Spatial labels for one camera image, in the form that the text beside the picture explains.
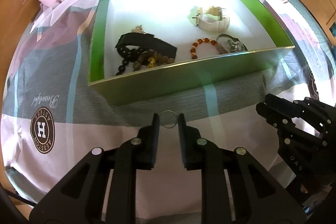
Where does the thin silver ring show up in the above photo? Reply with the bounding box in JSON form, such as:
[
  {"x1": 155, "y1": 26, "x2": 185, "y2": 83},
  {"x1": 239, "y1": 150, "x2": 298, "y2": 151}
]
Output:
[{"x1": 159, "y1": 110, "x2": 177, "y2": 129}]

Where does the brown wooden bead bracelet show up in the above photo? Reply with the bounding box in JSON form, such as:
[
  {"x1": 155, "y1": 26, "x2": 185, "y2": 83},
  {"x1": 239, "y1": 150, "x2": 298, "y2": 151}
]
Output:
[{"x1": 132, "y1": 49, "x2": 176, "y2": 72}]

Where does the black and gold bead bracelet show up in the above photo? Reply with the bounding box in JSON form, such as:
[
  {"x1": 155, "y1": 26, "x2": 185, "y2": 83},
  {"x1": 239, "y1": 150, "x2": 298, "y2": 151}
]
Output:
[{"x1": 114, "y1": 45, "x2": 148, "y2": 77}]

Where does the red and gold bead bracelet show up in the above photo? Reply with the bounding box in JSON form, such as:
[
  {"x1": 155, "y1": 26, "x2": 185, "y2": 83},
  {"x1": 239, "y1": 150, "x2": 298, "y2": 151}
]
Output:
[{"x1": 190, "y1": 37, "x2": 219, "y2": 60}]

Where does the white leather strap watch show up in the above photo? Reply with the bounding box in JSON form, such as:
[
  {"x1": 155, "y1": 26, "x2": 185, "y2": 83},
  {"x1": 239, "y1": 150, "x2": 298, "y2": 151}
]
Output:
[{"x1": 191, "y1": 6, "x2": 230, "y2": 32}]

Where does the black leather strap watch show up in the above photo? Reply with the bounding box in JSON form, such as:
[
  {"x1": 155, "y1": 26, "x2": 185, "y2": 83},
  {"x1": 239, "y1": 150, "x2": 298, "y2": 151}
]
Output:
[{"x1": 115, "y1": 32, "x2": 177, "y2": 62}]

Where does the jade silver pendant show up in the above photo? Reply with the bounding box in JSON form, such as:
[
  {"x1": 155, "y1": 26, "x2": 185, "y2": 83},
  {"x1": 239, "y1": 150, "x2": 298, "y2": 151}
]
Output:
[{"x1": 227, "y1": 39, "x2": 247, "y2": 53}]

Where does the patterned bed sheet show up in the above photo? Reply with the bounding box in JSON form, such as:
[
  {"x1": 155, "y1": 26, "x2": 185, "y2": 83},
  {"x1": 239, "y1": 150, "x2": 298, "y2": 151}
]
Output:
[{"x1": 1, "y1": 0, "x2": 335, "y2": 223}]

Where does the silver bangle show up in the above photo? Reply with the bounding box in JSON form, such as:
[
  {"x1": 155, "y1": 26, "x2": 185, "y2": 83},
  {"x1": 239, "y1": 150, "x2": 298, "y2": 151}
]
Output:
[{"x1": 216, "y1": 34, "x2": 239, "y2": 54}]

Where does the green cardboard box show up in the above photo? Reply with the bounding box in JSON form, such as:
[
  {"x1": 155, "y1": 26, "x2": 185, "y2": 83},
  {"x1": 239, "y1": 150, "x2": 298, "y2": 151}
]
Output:
[{"x1": 88, "y1": 0, "x2": 294, "y2": 106}]

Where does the wooden wardrobe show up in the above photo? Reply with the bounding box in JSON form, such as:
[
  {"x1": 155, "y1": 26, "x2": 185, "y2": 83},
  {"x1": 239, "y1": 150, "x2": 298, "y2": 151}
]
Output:
[{"x1": 0, "y1": 0, "x2": 57, "y2": 98}]

